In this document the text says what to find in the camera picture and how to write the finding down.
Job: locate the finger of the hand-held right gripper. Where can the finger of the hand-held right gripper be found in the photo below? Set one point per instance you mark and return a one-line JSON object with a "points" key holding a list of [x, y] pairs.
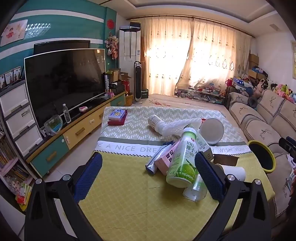
{"points": [[286, 146]]}

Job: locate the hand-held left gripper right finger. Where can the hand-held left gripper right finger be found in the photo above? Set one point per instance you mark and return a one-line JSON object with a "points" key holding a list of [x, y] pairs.
{"points": [[208, 178]]}

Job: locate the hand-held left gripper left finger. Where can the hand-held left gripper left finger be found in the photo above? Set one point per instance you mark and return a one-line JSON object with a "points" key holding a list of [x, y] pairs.
{"points": [[89, 178]]}

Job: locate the clear plastic bottle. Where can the clear plastic bottle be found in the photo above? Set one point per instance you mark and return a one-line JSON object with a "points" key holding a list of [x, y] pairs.
{"points": [[195, 191]]}

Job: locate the brown paper box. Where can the brown paper box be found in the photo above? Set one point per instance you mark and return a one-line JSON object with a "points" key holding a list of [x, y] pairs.
{"points": [[225, 160]]}

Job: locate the white paper cup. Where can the white paper cup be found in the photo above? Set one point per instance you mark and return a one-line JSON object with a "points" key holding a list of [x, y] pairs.
{"points": [[233, 172]]}

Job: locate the yellow rimmed black bin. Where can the yellow rimmed black bin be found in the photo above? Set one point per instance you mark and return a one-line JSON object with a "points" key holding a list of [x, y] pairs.
{"points": [[261, 160]]}

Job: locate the green white drink bottle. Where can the green white drink bottle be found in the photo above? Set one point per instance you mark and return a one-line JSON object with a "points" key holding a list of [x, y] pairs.
{"points": [[181, 162]]}

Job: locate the small labelled drink bottle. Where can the small labelled drink bottle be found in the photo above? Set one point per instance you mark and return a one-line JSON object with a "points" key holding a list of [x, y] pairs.
{"points": [[203, 143]]}

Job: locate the pink milk carton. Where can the pink milk carton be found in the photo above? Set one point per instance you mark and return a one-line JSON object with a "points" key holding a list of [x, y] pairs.
{"points": [[165, 160]]}

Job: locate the white round paper bowl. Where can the white round paper bowl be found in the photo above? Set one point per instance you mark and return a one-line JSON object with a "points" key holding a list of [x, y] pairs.
{"points": [[211, 131]]}

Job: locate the silver blue snack wrapper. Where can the silver blue snack wrapper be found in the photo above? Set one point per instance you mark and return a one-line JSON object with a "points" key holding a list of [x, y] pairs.
{"points": [[152, 165]]}

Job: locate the white plastic bag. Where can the white plastic bag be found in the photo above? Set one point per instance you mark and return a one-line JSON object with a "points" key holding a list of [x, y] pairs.
{"points": [[175, 126]]}

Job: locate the white yogurt bottle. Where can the white yogurt bottle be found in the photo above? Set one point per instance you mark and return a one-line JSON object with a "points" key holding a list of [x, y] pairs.
{"points": [[154, 121]]}

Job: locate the beige covered sofa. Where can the beige covered sofa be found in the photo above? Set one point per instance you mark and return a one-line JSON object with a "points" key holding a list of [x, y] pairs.
{"points": [[261, 120]]}

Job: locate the green yellow television cabinet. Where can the green yellow television cabinet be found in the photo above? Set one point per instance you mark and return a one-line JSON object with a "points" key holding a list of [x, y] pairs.
{"points": [[83, 127]]}

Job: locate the grey round cushion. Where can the grey round cushion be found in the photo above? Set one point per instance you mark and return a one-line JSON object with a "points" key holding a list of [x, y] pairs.
{"points": [[252, 102]]}

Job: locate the pile of plush toys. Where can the pile of plush toys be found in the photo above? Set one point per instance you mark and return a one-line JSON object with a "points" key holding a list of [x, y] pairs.
{"points": [[282, 89]]}

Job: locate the flat red box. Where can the flat red box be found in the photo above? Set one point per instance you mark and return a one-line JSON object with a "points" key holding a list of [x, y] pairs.
{"points": [[116, 122]]}

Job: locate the glass fish bowl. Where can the glass fish bowl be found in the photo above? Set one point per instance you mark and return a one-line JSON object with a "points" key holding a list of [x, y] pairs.
{"points": [[53, 125]]}

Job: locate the clear water bottle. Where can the clear water bottle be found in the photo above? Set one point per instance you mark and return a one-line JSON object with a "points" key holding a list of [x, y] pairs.
{"points": [[67, 114]]}

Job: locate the small pink white toy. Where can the small pink white toy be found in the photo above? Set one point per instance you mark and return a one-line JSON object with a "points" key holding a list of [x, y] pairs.
{"points": [[83, 109]]}

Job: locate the blue card box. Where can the blue card box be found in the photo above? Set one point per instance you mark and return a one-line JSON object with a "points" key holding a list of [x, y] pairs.
{"points": [[116, 114]]}

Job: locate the pile of children's books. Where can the pile of children's books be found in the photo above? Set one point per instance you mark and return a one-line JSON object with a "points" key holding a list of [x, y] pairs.
{"points": [[13, 176]]}

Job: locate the blue star patterned bag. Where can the blue star patterned bag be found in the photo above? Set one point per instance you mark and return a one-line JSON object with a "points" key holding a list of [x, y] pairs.
{"points": [[241, 83]]}

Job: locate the cluttered glass coffee table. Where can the cluttered glass coffee table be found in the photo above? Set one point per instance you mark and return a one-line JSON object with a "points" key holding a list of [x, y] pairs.
{"points": [[198, 93]]}

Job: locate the red bag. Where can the red bag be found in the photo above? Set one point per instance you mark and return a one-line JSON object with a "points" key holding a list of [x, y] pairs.
{"points": [[229, 83]]}

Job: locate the pink toy figure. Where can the pink toy figure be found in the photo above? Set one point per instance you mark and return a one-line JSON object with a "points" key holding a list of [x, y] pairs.
{"points": [[109, 93]]}

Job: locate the stack of cardboard boxes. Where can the stack of cardboard boxes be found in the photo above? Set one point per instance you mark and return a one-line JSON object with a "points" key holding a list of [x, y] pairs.
{"points": [[253, 64]]}

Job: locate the yellow bucket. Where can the yellow bucket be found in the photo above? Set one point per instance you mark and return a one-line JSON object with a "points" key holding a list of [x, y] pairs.
{"points": [[128, 100]]}

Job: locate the black boxes on cabinet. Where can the black boxes on cabinet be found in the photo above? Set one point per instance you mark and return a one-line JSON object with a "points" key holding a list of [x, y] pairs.
{"points": [[118, 87]]}

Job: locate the white plastic drawer unit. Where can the white plastic drawer unit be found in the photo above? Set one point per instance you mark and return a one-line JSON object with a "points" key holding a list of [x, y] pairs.
{"points": [[16, 115]]}

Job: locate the large flat screen television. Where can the large flat screen television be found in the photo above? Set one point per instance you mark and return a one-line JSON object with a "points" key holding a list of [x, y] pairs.
{"points": [[64, 81]]}

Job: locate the cardboard box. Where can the cardboard box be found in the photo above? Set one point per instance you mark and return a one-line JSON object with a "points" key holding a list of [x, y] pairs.
{"points": [[114, 76], [123, 77]]}

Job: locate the black tower fan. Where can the black tower fan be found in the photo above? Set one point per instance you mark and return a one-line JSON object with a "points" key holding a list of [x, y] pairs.
{"points": [[137, 83]]}

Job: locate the beige embroidered sheer curtain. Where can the beige embroidered sheer curtain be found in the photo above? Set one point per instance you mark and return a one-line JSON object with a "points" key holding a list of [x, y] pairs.
{"points": [[217, 53], [161, 58]]}

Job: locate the ceiling air vent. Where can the ceiling air vent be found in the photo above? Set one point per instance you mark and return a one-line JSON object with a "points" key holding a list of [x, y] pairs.
{"points": [[275, 26]]}

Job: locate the standing photo print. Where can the standing photo print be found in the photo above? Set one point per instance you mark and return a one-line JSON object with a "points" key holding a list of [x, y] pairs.
{"points": [[12, 76], [2, 81]]}

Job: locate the white standing air conditioner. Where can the white standing air conditioner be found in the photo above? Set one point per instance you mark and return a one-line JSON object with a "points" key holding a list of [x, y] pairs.
{"points": [[129, 51]]}

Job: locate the artificial flower bouquet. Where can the artificial flower bouquet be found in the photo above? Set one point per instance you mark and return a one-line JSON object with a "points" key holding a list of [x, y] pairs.
{"points": [[112, 45]]}

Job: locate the dark box on air conditioner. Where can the dark box on air conditioner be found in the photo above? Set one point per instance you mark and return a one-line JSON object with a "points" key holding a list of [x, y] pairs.
{"points": [[134, 24]]}

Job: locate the brown curtain rod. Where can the brown curtain rod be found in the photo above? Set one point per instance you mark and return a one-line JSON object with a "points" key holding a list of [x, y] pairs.
{"points": [[133, 19]]}

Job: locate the framed wall picture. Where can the framed wall picture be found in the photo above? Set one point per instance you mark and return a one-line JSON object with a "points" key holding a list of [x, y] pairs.
{"points": [[293, 60]]}

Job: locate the red round wall ornament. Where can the red round wall ornament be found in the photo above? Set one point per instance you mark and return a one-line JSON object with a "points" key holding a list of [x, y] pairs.
{"points": [[111, 23]]}

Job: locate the shiny clear wall decoration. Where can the shiny clear wall decoration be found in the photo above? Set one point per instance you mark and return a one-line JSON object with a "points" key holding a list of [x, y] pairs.
{"points": [[37, 30]]}

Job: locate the cartoon wall poster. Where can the cartoon wall poster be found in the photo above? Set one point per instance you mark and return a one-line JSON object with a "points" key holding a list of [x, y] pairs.
{"points": [[12, 32]]}

